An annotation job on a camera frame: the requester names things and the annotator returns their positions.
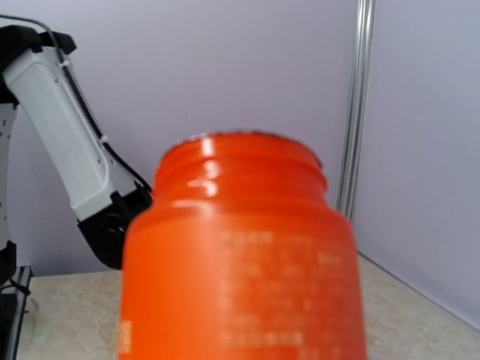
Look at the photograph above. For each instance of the orange pill bottle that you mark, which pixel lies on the orange pill bottle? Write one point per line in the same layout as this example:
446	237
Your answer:
240	257

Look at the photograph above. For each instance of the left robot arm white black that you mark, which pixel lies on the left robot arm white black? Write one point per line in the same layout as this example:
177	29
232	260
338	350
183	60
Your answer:
105	193

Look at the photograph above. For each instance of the left aluminium frame post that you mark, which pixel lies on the left aluminium frame post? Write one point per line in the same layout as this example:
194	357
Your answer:
358	91

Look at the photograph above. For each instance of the front aluminium rail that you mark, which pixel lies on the front aluminium rail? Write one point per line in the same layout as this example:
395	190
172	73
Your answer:
14	295

